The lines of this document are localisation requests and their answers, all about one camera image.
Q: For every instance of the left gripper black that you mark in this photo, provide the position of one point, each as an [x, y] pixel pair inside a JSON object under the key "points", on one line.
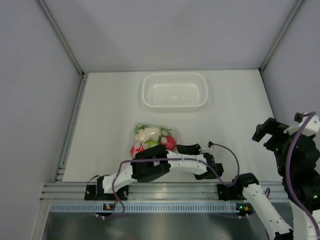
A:
{"points": [[188, 149]]}

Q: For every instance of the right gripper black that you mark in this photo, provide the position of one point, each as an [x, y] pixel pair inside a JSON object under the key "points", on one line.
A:
{"points": [[271, 126]]}

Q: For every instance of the clear zip top bag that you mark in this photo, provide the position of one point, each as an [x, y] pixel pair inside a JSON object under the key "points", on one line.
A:
{"points": [[139, 146]]}

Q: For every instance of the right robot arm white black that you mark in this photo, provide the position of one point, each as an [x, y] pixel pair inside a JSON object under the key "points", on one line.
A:
{"points": [[293, 211]]}

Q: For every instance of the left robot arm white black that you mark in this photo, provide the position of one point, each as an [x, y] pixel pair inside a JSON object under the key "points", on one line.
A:
{"points": [[151, 164]]}

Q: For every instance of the red fake tomato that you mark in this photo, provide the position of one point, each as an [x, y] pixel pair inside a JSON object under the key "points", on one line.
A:
{"points": [[169, 142]]}

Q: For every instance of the green fake fruit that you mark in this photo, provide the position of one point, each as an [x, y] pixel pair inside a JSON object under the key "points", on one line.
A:
{"points": [[151, 143]]}

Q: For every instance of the white fake food piece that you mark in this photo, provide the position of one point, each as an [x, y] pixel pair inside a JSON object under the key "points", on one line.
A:
{"points": [[148, 133]]}

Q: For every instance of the white perforated plastic basket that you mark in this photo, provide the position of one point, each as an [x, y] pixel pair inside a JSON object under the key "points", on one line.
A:
{"points": [[174, 91]]}

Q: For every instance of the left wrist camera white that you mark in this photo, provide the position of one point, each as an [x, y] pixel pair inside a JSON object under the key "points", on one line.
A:
{"points": [[209, 149]]}

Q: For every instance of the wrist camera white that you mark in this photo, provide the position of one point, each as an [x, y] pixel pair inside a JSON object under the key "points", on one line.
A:
{"points": [[209, 149], [308, 123]]}

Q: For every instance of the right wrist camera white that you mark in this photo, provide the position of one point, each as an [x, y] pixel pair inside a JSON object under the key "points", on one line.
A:
{"points": [[308, 123]]}

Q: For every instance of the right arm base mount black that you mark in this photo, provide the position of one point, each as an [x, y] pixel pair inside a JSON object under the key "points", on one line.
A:
{"points": [[229, 193]]}

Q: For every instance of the slotted grey cable duct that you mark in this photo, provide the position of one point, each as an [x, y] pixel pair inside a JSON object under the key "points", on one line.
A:
{"points": [[151, 207]]}

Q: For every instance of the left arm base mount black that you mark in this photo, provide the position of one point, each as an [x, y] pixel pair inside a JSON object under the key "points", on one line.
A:
{"points": [[92, 195]]}

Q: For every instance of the right aluminium frame post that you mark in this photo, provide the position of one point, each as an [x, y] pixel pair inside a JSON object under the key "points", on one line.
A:
{"points": [[285, 27]]}

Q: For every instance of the aluminium frame post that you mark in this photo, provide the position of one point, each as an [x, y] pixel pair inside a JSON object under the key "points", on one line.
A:
{"points": [[62, 77], [285, 27]]}

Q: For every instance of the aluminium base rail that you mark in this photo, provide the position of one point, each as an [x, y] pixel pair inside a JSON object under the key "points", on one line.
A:
{"points": [[203, 191]]}

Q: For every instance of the left aluminium frame post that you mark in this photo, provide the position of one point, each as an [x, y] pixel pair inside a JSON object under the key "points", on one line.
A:
{"points": [[62, 77]]}

